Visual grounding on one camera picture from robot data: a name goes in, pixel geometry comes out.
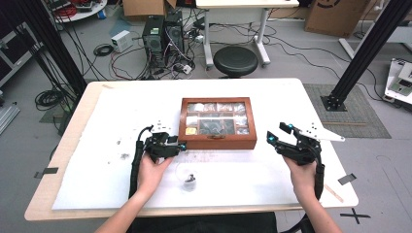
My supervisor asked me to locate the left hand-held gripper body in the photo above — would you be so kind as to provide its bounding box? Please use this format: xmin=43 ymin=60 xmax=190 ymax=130
xmin=143 ymin=120 xmax=180 ymax=163

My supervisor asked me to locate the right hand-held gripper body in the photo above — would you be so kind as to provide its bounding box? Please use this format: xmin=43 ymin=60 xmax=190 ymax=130
xmin=274 ymin=121 xmax=346 ymax=167

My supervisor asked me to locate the small clear plastic bag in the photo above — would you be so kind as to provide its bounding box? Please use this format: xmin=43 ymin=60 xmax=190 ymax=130
xmin=174 ymin=161 xmax=200 ymax=192

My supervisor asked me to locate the wooden box with glass lid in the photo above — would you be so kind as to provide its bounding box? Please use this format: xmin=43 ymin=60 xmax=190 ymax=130
xmin=178 ymin=97 xmax=258 ymax=150

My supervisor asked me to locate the person's right hand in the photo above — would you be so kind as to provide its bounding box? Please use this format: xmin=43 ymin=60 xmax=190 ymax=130
xmin=282 ymin=155 xmax=319 ymax=200

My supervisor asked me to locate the person's left hand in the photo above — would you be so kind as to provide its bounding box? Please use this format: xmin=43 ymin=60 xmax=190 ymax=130
xmin=136 ymin=153 xmax=176 ymax=199

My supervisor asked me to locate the black tape piece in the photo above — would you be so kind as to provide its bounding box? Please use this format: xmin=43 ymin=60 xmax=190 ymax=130
xmin=33 ymin=166 xmax=60 ymax=180
xmin=337 ymin=173 xmax=359 ymax=186

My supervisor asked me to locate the white table mat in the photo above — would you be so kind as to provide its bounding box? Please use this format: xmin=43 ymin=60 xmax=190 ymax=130
xmin=51 ymin=86 xmax=328 ymax=212

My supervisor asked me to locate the grey floor mat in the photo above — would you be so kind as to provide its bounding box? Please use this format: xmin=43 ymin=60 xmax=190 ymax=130
xmin=302 ymin=83 xmax=393 ymax=140

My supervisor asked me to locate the person's dark clothing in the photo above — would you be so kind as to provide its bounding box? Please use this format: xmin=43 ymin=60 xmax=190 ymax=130
xmin=128 ymin=212 xmax=279 ymax=233

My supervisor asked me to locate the black round stool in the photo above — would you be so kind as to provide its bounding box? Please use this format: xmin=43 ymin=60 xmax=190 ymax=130
xmin=213 ymin=45 xmax=259 ymax=79

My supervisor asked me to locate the black computer tower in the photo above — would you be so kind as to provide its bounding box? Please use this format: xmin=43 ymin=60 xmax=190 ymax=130
xmin=163 ymin=11 xmax=186 ymax=56
xmin=142 ymin=15 xmax=167 ymax=70

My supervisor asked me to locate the white power supply box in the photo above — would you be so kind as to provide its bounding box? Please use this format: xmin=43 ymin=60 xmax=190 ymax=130
xmin=110 ymin=29 xmax=134 ymax=53

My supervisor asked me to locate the white device with screen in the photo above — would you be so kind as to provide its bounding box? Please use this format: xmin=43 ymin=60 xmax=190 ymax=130
xmin=384 ymin=57 xmax=412 ymax=107

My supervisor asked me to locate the large cardboard box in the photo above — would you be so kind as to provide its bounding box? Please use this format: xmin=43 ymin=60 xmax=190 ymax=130
xmin=303 ymin=0 xmax=374 ymax=39

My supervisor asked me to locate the white desk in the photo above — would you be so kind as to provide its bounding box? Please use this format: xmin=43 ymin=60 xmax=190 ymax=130
xmin=195 ymin=0 xmax=300 ymax=69

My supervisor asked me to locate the small cardboard box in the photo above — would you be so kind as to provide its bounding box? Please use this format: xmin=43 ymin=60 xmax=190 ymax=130
xmin=121 ymin=0 xmax=178 ymax=18

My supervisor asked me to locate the round white table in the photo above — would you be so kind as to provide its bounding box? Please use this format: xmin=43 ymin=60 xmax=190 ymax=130
xmin=45 ymin=0 xmax=109 ymax=24

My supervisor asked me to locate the dark equipment rack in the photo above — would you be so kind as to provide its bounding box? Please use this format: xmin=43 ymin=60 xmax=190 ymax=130
xmin=0 ymin=21 xmax=44 ymax=88

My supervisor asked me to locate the right hand-held gripper black cable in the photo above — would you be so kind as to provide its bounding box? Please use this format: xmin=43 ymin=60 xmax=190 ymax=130
xmin=313 ymin=150 xmax=326 ymax=201

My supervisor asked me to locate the hand-held gripper black cable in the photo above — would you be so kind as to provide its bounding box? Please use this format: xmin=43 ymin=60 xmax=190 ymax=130
xmin=313 ymin=150 xmax=326 ymax=201
xmin=128 ymin=124 xmax=154 ymax=200

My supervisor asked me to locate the left hand-held gripper black cable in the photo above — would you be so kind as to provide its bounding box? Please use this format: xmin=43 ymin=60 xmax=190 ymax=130
xmin=128 ymin=124 xmax=154 ymax=200

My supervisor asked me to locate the white table frame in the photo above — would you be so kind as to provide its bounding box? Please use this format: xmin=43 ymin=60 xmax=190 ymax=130
xmin=337 ymin=23 xmax=412 ymax=61

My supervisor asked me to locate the black metal frame post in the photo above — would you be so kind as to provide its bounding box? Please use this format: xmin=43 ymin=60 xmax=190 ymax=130
xmin=12 ymin=0 xmax=88 ymax=98
xmin=320 ymin=0 xmax=412 ymax=113

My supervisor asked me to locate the small black cable coil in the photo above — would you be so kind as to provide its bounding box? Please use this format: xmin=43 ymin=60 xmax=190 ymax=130
xmin=92 ymin=43 xmax=116 ymax=58

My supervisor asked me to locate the large black cable coil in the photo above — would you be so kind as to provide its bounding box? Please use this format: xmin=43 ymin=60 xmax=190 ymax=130
xmin=34 ymin=88 xmax=68 ymax=112

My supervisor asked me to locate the grey metal rail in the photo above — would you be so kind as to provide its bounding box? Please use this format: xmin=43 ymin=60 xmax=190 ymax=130
xmin=0 ymin=102 xmax=21 ymax=136

